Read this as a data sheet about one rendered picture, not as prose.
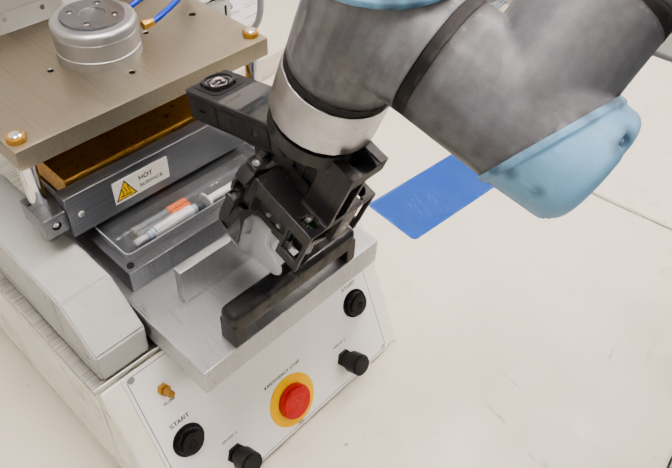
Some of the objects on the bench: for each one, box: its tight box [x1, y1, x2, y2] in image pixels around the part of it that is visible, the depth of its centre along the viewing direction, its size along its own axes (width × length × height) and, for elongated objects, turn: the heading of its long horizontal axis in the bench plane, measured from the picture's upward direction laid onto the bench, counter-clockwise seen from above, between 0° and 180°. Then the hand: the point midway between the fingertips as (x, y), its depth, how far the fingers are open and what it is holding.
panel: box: [120, 270, 388, 468], centre depth 72 cm, size 2×30×19 cm, turn 134°
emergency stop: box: [279, 382, 310, 420], centre depth 74 cm, size 2×4×4 cm, turn 134°
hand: (248, 237), depth 62 cm, fingers closed, pressing on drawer
